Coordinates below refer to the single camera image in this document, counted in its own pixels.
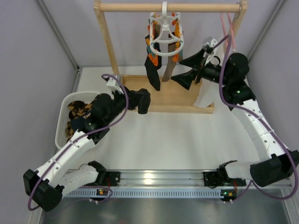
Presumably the dark navy sock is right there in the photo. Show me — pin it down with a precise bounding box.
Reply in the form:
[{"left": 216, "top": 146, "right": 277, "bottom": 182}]
[{"left": 70, "top": 116, "right": 88, "bottom": 131}]

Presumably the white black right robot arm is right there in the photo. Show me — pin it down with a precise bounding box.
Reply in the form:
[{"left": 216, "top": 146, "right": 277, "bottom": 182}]
[{"left": 172, "top": 47, "right": 299, "bottom": 187}]

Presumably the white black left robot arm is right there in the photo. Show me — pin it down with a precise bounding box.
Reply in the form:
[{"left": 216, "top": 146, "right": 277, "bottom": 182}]
[{"left": 23, "top": 88, "right": 144, "bottom": 212}]

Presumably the black sock on hanger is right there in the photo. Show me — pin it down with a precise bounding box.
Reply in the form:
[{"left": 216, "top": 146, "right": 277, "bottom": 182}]
[{"left": 144, "top": 35, "right": 162, "bottom": 91}]

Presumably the white round clip hanger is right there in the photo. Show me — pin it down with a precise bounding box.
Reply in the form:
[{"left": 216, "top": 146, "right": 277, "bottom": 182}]
[{"left": 147, "top": 1, "right": 184, "bottom": 56}]

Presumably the pink clothes hanger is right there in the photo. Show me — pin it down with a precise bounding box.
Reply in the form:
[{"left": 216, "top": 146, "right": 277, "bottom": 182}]
[{"left": 220, "top": 13, "right": 236, "bottom": 53}]

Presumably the brown striped beige sock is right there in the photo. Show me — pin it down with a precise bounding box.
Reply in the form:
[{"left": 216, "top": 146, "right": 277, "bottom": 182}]
[{"left": 162, "top": 42, "right": 176, "bottom": 82}]

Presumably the white hanging cloth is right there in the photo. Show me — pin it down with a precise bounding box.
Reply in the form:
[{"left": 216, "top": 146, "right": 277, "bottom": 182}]
[{"left": 193, "top": 44, "right": 226, "bottom": 108}]

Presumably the wooden clothes rack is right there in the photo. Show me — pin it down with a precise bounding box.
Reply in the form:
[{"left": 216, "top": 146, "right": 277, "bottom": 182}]
[{"left": 93, "top": 0, "right": 248, "bottom": 113}]

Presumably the tan black argyle sock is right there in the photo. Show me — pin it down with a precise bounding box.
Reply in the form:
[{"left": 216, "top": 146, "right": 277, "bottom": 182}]
[{"left": 67, "top": 100, "right": 93, "bottom": 119}]

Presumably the yellow black argyle sock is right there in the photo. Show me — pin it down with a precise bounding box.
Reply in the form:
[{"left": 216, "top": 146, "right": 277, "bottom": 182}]
[{"left": 65, "top": 121, "right": 74, "bottom": 141}]

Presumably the white perforated plastic basket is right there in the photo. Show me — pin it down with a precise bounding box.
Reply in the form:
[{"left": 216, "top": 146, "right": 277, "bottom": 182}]
[{"left": 55, "top": 91, "right": 99, "bottom": 150}]

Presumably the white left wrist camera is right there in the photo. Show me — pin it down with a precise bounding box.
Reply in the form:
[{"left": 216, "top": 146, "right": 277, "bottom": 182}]
[{"left": 104, "top": 74, "right": 123, "bottom": 94}]

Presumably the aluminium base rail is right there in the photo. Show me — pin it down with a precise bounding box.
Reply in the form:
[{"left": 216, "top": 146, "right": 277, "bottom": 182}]
[{"left": 63, "top": 169, "right": 292, "bottom": 199}]

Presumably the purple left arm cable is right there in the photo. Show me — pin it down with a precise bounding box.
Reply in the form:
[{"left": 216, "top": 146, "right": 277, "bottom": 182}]
[{"left": 28, "top": 73, "right": 129, "bottom": 210}]

